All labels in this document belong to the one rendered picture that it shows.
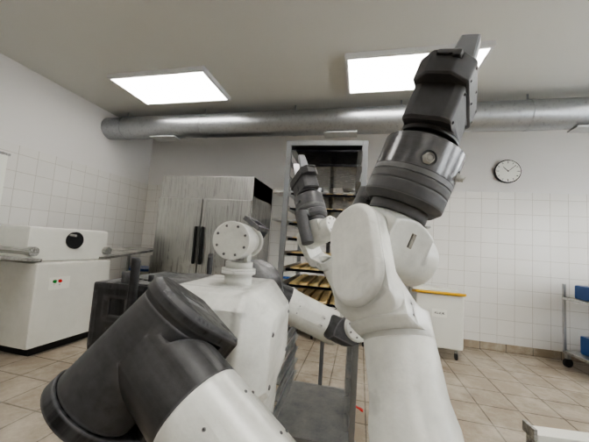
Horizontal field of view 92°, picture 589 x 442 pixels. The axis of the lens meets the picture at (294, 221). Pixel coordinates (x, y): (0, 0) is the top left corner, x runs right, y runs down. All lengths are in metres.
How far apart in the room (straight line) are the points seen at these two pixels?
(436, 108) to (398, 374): 0.25
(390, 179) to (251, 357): 0.30
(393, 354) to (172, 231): 4.06
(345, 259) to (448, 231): 4.23
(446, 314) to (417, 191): 3.58
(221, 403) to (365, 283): 0.16
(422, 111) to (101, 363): 0.40
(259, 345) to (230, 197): 3.51
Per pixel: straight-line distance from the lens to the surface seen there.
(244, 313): 0.43
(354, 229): 0.30
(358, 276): 0.27
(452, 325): 3.90
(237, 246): 0.49
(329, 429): 2.04
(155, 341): 0.32
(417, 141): 0.32
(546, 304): 4.96
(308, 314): 0.76
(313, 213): 0.80
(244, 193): 3.84
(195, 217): 4.06
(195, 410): 0.29
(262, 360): 0.46
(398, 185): 0.31
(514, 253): 4.76
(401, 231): 0.31
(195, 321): 0.32
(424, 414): 0.27
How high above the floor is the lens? 1.19
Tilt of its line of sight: 5 degrees up
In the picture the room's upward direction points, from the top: 4 degrees clockwise
